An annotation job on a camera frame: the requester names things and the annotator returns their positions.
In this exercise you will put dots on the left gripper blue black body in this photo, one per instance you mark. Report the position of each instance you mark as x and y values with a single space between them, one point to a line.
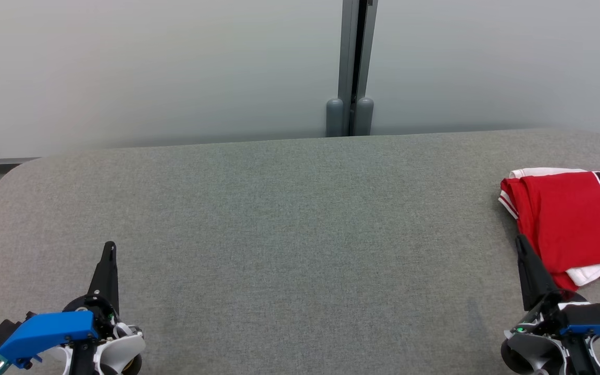
50 330

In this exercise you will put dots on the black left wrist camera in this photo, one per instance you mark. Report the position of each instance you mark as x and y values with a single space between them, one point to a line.
3 330

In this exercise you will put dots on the grey cylindrical post foot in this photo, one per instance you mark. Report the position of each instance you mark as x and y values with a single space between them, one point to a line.
334 117
364 117

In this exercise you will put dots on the grey metal wall post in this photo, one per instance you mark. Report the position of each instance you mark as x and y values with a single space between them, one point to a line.
349 52

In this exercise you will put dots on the red Bulls 23 garment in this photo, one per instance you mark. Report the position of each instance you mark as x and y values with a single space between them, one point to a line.
565 219

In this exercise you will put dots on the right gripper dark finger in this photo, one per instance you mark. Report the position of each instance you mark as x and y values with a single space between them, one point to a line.
534 276

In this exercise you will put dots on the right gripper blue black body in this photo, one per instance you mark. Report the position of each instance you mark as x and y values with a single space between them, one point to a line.
597 317

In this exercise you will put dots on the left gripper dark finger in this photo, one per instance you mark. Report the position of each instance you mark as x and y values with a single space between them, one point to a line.
106 276

